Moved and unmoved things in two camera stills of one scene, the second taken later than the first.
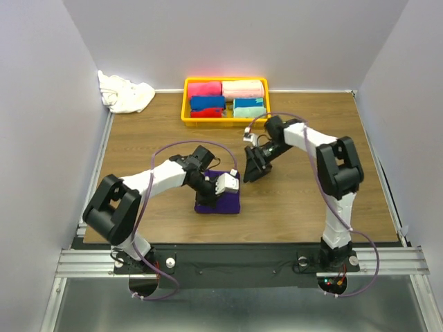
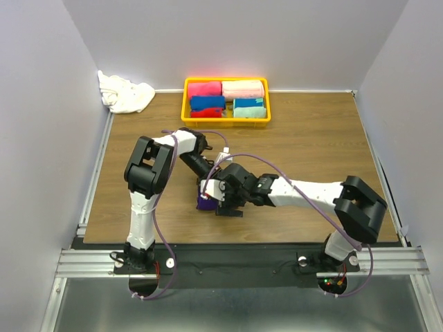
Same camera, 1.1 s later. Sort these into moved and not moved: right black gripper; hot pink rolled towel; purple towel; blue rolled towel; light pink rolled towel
Moved: purple towel; right black gripper
Not moved: hot pink rolled towel; light pink rolled towel; blue rolled towel
